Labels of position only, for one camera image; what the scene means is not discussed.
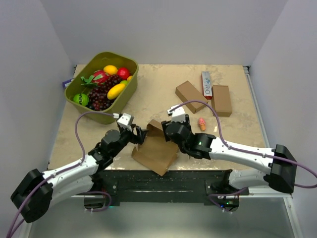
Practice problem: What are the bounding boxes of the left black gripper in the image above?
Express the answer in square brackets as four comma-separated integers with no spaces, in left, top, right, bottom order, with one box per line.
[111,123,148,157]

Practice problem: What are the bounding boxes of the brown cardboard box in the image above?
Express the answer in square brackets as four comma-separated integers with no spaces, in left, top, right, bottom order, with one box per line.
[131,119,178,176]

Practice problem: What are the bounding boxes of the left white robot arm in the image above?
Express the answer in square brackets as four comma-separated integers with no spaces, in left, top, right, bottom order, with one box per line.
[10,124,148,223]

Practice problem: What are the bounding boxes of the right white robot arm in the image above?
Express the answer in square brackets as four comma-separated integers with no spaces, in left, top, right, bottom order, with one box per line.
[161,115,297,195]

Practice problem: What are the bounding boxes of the closed brown box middle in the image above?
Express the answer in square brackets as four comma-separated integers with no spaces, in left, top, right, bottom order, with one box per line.
[175,81,208,114]

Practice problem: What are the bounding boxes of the closed brown box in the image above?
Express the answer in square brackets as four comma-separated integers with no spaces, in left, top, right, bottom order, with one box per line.
[211,85,232,117]
[175,81,208,114]

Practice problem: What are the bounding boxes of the closed brown box right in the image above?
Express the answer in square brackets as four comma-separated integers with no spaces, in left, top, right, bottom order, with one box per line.
[211,85,232,117]

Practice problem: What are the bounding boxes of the toothpaste box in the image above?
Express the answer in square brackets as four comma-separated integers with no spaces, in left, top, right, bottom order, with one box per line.
[202,71,212,100]

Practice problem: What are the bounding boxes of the pink toy ice cream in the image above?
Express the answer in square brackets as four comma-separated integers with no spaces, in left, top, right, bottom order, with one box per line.
[198,118,206,131]

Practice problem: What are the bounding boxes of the yellow toy mango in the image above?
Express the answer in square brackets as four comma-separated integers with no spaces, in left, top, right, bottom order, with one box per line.
[107,83,126,100]

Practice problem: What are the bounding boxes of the dark red toy grapes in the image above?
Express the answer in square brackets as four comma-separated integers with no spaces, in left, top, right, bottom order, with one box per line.
[87,86,114,111]

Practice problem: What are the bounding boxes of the green plastic basket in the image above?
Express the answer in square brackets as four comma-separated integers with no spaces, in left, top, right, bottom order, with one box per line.
[64,52,138,124]

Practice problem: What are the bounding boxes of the purple toy grapes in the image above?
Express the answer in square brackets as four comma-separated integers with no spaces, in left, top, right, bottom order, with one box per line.
[103,74,123,90]

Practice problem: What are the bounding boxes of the red toy apple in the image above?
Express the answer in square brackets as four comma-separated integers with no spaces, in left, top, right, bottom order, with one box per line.
[117,67,130,80]

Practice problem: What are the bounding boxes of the green toy watermelon ball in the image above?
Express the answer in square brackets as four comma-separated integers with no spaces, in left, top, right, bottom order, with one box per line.
[73,93,90,107]

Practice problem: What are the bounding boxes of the pink toy dragon fruit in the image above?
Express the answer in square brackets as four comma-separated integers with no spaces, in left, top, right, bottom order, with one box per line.
[92,70,110,86]

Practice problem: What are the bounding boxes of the yellow toy lemon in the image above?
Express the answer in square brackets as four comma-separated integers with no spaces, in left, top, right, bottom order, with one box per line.
[103,65,118,75]

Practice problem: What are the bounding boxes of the blue white packet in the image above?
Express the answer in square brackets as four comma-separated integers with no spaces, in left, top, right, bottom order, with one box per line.
[62,78,74,89]

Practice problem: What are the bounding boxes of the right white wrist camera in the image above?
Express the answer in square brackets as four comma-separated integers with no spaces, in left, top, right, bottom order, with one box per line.
[167,105,186,123]

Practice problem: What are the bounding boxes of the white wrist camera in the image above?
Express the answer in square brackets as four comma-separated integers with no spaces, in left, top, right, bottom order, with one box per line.
[116,113,134,131]
[167,105,186,123]

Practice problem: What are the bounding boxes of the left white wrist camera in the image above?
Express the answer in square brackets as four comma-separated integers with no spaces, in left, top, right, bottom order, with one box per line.
[116,113,134,131]

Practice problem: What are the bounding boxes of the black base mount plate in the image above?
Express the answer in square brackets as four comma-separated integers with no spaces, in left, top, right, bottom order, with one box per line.
[84,170,249,212]

